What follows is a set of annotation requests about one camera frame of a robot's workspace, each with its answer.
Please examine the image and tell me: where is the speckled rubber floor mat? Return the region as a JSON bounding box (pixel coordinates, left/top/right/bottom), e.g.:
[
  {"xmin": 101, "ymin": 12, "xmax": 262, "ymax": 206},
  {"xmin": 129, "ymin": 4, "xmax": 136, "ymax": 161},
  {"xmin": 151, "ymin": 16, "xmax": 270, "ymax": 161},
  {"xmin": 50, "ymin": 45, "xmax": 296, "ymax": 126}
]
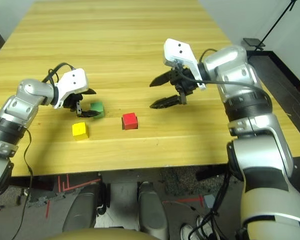
[{"xmin": 161, "ymin": 166, "xmax": 228, "ymax": 196}]

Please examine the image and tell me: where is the white sneaker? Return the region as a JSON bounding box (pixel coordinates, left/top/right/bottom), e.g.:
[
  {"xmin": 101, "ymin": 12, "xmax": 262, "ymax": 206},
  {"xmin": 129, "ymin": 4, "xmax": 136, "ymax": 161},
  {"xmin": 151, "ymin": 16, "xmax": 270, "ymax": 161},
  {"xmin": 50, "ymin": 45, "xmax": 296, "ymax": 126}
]
[{"xmin": 180, "ymin": 215, "xmax": 217, "ymax": 240}]

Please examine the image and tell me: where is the grey left robot leg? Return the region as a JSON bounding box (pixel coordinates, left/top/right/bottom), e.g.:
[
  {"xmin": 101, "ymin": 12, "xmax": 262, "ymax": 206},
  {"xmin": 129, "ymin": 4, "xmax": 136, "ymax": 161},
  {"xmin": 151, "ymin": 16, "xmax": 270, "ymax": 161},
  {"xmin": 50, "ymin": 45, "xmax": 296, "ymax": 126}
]
[{"xmin": 62, "ymin": 192, "xmax": 98, "ymax": 233}]

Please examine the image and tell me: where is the black tripod stand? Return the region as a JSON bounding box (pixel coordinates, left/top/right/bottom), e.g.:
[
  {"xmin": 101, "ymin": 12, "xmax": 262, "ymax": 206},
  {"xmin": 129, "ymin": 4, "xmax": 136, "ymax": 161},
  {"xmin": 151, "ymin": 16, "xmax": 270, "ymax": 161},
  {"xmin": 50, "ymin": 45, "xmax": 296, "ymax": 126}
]
[{"xmin": 242, "ymin": 0, "xmax": 298, "ymax": 52}]

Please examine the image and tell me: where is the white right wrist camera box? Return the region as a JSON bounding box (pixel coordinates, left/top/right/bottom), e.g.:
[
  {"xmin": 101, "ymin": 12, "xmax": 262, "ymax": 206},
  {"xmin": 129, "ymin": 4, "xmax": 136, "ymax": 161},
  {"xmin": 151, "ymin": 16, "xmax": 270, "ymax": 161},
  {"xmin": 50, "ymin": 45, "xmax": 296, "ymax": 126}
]
[{"xmin": 163, "ymin": 38, "xmax": 207, "ymax": 91}]

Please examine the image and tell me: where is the green wooden block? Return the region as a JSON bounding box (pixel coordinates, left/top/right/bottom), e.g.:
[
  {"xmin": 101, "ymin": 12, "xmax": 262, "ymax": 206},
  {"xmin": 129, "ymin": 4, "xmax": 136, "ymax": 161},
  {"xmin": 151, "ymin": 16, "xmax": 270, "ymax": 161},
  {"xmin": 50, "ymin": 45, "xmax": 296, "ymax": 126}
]
[{"xmin": 90, "ymin": 101, "xmax": 105, "ymax": 119}]

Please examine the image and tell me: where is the black hanging cable bundle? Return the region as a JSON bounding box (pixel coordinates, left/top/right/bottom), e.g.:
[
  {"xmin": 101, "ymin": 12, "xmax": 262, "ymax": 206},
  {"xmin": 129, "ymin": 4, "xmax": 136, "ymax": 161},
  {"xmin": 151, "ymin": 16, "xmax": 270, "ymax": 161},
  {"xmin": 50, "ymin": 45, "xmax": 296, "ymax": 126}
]
[{"xmin": 189, "ymin": 172, "xmax": 231, "ymax": 240}]

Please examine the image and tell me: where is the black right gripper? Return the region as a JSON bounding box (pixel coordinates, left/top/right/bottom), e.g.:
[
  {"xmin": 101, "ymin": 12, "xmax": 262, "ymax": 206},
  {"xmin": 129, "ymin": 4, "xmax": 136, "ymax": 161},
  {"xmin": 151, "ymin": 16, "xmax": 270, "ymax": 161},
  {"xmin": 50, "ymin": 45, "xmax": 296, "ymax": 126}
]
[{"xmin": 149, "ymin": 63, "xmax": 200, "ymax": 110}]

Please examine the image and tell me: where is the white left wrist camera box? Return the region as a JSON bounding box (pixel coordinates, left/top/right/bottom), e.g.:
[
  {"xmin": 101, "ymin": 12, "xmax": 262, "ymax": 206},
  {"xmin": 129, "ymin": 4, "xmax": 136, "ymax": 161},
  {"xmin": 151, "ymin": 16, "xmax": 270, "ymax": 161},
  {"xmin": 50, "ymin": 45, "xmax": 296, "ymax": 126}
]
[{"xmin": 53, "ymin": 68, "xmax": 89, "ymax": 110}]

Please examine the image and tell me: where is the red wooden block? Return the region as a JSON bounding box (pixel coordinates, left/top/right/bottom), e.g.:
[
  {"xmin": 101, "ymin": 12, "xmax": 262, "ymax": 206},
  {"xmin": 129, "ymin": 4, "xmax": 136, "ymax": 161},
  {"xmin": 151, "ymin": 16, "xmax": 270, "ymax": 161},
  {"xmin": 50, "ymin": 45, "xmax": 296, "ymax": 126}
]
[{"xmin": 121, "ymin": 112, "xmax": 138, "ymax": 131}]

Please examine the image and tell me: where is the olive robot torso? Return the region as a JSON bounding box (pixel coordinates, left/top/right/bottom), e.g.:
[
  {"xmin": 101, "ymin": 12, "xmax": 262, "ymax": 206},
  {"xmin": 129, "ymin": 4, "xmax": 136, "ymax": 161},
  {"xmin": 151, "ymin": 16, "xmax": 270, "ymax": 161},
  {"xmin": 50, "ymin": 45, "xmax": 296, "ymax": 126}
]
[{"xmin": 43, "ymin": 227, "xmax": 163, "ymax": 240}]

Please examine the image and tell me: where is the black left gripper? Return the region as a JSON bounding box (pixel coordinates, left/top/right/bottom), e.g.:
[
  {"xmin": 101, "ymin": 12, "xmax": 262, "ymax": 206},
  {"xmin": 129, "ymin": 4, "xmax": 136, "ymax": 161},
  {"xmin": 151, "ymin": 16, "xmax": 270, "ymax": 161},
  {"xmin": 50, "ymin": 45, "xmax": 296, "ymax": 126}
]
[{"xmin": 63, "ymin": 87, "xmax": 100, "ymax": 119}]

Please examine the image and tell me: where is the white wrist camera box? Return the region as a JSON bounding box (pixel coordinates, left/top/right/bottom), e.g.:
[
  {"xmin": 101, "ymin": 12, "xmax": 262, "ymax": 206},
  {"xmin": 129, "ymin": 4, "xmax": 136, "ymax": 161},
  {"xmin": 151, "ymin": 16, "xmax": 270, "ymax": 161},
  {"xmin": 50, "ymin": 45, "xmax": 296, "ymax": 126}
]
[
  {"xmin": 53, "ymin": 68, "xmax": 89, "ymax": 110},
  {"xmin": 163, "ymin": 38, "xmax": 207, "ymax": 91}
]

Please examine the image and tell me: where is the grey right robot leg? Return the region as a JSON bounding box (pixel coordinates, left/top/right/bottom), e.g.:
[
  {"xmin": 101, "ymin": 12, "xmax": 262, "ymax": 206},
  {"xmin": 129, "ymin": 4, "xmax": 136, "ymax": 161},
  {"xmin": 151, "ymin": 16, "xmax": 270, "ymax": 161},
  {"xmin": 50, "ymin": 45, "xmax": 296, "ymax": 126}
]
[{"xmin": 138, "ymin": 181, "xmax": 170, "ymax": 240}]

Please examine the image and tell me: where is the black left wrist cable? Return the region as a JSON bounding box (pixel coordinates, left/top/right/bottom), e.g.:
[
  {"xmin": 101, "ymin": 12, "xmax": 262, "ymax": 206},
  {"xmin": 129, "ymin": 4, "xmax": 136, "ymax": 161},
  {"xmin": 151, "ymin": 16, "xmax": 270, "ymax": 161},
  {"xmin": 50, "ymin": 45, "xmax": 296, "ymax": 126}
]
[{"xmin": 4, "ymin": 62, "xmax": 76, "ymax": 240}]

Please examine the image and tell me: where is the grey robot leg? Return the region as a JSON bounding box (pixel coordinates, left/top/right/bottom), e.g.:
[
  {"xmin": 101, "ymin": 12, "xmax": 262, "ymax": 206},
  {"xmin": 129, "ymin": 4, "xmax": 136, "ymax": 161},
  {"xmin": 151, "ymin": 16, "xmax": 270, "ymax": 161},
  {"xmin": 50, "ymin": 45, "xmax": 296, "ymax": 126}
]
[
  {"xmin": 62, "ymin": 192, "xmax": 98, "ymax": 233},
  {"xmin": 138, "ymin": 181, "xmax": 170, "ymax": 240}
]

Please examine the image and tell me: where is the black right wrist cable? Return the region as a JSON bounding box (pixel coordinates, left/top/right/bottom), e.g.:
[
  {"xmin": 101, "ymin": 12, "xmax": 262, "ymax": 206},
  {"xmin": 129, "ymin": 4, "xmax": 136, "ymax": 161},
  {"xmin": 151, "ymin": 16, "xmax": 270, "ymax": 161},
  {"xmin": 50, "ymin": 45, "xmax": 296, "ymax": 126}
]
[{"xmin": 174, "ymin": 48, "xmax": 265, "ymax": 95}]

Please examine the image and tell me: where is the yellow wooden block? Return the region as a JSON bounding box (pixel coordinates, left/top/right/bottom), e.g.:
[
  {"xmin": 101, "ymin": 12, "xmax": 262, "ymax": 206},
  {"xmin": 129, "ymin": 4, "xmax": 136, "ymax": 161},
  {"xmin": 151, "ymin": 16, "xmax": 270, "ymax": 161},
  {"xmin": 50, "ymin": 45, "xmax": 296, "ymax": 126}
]
[{"xmin": 71, "ymin": 121, "xmax": 89, "ymax": 141}]

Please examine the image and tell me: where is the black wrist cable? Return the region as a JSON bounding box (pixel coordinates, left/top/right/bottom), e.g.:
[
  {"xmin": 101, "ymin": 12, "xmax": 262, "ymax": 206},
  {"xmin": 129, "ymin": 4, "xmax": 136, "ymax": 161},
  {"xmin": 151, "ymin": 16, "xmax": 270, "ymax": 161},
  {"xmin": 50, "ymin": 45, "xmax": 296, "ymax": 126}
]
[
  {"xmin": 4, "ymin": 62, "xmax": 76, "ymax": 240},
  {"xmin": 174, "ymin": 48, "xmax": 265, "ymax": 95}
]

